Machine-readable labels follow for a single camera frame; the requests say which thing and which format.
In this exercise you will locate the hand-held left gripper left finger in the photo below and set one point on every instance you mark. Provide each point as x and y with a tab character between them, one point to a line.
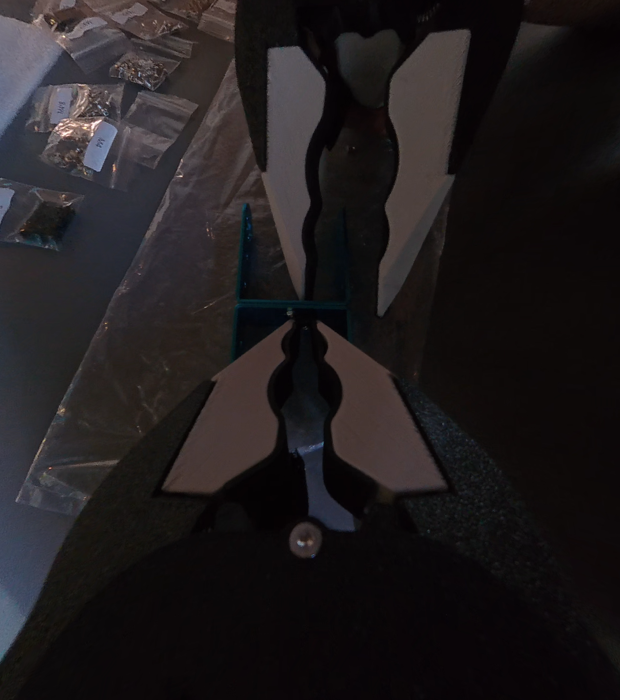
222	432

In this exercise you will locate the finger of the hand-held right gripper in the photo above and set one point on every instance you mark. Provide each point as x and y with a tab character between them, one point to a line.
288	136
430	136

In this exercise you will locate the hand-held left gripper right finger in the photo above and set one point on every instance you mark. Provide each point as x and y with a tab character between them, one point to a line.
386	432

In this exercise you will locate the blue H-shaped metal bracket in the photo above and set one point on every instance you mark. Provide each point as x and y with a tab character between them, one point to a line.
245	257

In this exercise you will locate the clear plastic bag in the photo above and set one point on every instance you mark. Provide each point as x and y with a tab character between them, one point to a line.
168	328

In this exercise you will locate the group of small zip bags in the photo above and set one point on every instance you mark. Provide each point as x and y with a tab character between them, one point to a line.
96	147

